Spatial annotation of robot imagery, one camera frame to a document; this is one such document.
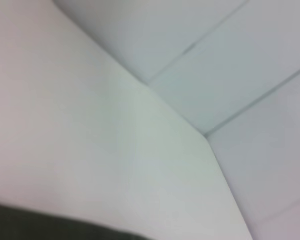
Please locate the dark green shirt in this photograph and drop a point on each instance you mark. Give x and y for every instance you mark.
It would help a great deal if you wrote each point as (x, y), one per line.
(52, 225)

